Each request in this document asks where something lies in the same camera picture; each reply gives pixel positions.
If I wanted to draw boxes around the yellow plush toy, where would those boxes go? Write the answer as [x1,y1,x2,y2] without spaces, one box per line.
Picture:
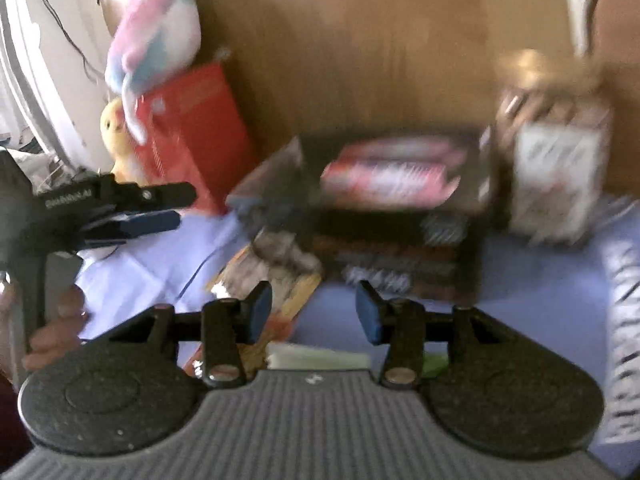
[99,96,151,186]

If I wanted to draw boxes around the pink white blue plush toy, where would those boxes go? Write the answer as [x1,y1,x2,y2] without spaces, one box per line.
[102,0,205,146]

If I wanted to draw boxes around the orange brown snack packet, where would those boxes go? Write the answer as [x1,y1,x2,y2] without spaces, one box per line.
[177,227,326,378]

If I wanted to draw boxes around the white label snack jar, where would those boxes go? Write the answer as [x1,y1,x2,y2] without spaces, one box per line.
[492,49,615,248]

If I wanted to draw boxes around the black storage box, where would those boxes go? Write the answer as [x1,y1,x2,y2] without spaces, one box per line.
[295,127,506,306]

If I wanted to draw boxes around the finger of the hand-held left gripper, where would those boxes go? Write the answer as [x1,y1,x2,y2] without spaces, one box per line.
[80,210,182,252]
[100,180,197,212]

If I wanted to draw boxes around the person's left hand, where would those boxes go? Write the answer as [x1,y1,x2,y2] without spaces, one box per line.
[0,269,95,376]

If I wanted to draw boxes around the red cardboard box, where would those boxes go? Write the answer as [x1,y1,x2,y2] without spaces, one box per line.
[131,60,261,217]

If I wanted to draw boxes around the black white striped cloth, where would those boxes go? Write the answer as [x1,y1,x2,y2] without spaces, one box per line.
[597,195,640,448]

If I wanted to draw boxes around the dark grey snack packet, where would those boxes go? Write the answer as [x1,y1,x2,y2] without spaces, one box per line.
[225,136,313,241]

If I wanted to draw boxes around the light blue bedsheet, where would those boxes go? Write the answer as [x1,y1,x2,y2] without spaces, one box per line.
[70,190,621,476]

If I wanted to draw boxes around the wooden headboard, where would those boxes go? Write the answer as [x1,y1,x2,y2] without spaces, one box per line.
[192,0,581,161]

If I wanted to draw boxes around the black wall cable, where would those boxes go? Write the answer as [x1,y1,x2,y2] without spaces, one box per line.
[17,0,113,92]

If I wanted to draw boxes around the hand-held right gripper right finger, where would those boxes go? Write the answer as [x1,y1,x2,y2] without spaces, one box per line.
[355,280,532,390]

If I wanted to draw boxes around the pale green snack packet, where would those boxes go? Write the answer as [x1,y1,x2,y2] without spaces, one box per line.
[265,342,373,372]

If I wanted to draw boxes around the red white snack packet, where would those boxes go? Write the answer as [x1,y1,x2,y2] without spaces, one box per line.
[320,139,468,207]

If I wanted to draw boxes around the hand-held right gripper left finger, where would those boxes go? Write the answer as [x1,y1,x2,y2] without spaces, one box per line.
[100,280,275,390]

